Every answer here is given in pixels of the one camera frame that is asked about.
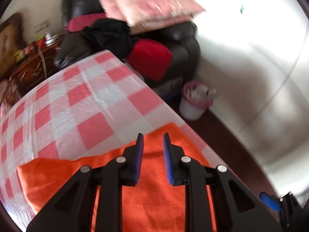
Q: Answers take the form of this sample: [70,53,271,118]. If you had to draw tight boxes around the orange pants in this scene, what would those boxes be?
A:
[17,123,209,231]

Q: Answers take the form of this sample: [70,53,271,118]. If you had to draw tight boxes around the black clothing pile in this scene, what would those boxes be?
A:
[80,18,135,60]

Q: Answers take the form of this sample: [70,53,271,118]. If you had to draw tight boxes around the pink checkered plastic sheet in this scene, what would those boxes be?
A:
[1,51,223,231]

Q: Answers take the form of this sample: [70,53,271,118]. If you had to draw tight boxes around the white trash bin pink liner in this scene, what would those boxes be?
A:
[179,81,217,121]

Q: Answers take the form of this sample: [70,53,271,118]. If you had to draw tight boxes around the folded floral quilt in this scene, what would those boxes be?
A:
[0,78,21,118]

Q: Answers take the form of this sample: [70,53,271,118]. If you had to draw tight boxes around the wooden nightstand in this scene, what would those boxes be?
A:
[9,43,60,95]

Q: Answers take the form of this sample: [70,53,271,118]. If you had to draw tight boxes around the red folded blanket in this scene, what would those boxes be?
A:
[127,39,173,82]

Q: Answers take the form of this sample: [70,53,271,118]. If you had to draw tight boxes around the black leather armchair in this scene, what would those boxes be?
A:
[54,0,200,102]

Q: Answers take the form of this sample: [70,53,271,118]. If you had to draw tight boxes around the tufted beige headboard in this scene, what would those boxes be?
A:
[0,13,27,78]

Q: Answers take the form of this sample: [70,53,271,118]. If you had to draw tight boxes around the magenta cushion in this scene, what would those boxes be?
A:
[67,13,106,32]

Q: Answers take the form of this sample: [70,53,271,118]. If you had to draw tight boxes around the pink floral pillow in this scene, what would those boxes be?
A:
[99,0,205,27]

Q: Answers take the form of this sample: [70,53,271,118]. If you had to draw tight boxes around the white charger with cable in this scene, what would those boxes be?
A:
[38,32,62,78]

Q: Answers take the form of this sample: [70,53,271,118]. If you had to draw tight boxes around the wall power outlet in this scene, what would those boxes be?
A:
[35,20,49,33]

